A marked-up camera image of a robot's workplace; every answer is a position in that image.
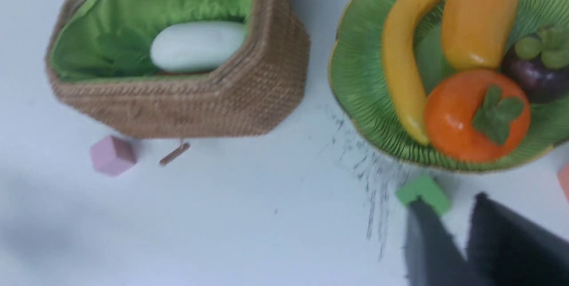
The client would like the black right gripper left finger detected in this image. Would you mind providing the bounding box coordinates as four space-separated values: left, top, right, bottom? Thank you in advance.
404 197 485 286

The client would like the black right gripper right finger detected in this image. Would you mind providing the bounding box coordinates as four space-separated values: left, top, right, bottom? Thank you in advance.
466 193 569 286

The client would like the orange persimmon toy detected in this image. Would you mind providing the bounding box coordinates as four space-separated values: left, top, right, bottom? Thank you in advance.
424 69 531 164

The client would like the purple mangosteen toy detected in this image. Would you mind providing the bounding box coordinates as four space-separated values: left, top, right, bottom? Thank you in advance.
500 26 569 104

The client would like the yellow banana toy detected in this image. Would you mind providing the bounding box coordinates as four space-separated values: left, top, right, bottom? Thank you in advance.
381 0 442 145

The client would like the orange yellow mango toy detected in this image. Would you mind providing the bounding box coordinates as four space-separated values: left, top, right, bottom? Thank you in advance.
441 0 518 71

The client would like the white radish toy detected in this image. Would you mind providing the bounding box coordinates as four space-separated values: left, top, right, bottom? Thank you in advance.
98 20 248 74

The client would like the woven wicker basket green lining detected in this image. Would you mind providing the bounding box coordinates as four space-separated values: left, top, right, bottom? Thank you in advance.
45 0 310 139

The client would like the green foam cube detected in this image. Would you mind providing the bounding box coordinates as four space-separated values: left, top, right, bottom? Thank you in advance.
396 174 452 216

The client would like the salmon pink foam cube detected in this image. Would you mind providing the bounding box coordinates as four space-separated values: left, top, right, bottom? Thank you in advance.
557 163 569 201

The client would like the green glass leaf plate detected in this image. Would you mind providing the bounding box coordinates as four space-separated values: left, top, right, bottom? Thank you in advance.
329 0 568 173

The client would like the light pink foam cube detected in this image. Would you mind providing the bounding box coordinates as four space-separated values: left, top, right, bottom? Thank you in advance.
89 135 137 177

